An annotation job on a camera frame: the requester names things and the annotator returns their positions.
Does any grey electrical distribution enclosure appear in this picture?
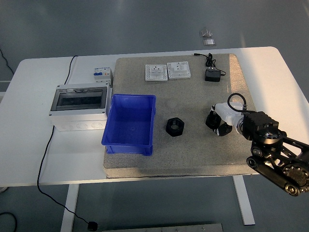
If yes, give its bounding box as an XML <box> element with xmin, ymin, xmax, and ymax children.
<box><xmin>49</xmin><ymin>82</ymin><xmax>113</xmax><ymax>132</ymax></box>

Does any white circuit breaker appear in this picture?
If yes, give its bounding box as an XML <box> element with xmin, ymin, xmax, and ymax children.
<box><xmin>92</xmin><ymin>67</ymin><xmax>114</xmax><ymax>87</ymax></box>

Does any white wall socket panel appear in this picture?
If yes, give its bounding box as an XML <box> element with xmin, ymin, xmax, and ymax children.
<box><xmin>144</xmin><ymin>64</ymin><xmax>169</xmax><ymax>83</ymax></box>
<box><xmin>167</xmin><ymin>61</ymin><xmax>192</xmax><ymax>80</ymax></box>

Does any large black hex nut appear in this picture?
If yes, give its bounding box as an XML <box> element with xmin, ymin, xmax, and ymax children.
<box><xmin>165</xmin><ymin>117</ymin><xmax>185</xmax><ymax>137</ymax></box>

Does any blue plastic bin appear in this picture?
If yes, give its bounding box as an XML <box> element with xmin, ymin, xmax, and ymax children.
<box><xmin>101</xmin><ymin>93</ymin><xmax>157</xmax><ymax>156</ymax></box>

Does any grey-brown felt mat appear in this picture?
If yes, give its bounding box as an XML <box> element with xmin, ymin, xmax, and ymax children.
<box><xmin>103</xmin><ymin>53</ymin><xmax>257</xmax><ymax>179</ymax></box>

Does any long black power cable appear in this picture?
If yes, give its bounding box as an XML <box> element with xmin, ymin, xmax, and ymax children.
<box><xmin>36</xmin><ymin>55</ymin><xmax>98</xmax><ymax>232</ymax></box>

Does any black power adapter with cord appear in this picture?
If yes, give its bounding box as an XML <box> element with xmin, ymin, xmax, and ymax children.
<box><xmin>194</xmin><ymin>52</ymin><xmax>227</xmax><ymax>82</ymax></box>

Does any white table leg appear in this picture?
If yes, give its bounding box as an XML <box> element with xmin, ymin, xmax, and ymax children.
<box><xmin>60</xmin><ymin>185</ymin><xmax>80</xmax><ymax>232</ymax></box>
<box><xmin>232</xmin><ymin>175</ymin><xmax>256</xmax><ymax>226</ymax></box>

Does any looped black floor cable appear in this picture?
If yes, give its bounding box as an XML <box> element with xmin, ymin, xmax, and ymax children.
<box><xmin>0</xmin><ymin>212</ymin><xmax>18</xmax><ymax>232</ymax></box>

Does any thin black floor cable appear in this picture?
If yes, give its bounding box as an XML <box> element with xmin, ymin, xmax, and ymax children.
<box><xmin>0</xmin><ymin>48</ymin><xmax>15</xmax><ymax>75</ymax></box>

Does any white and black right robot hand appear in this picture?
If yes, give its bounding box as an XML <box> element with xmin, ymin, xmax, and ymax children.
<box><xmin>205</xmin><ymin>102</ymin><xmax>246</xmax><ymax>137</ymax></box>

